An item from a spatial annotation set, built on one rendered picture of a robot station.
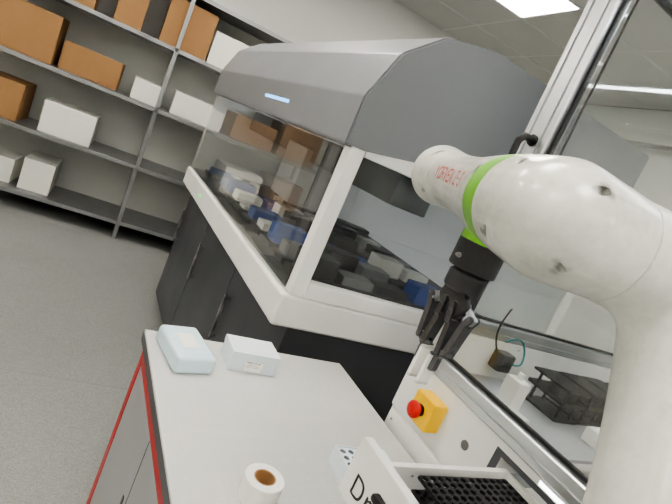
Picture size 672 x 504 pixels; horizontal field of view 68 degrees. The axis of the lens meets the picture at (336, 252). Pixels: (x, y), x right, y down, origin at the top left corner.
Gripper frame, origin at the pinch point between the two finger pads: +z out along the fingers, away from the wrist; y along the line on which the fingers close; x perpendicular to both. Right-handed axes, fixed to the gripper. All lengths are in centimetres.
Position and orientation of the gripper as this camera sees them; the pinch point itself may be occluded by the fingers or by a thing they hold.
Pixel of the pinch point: (423, 364)
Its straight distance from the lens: 101.5
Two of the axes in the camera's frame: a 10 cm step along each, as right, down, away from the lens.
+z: -4.0, 9.0, 1.9
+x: -8.1, -2.4, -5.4
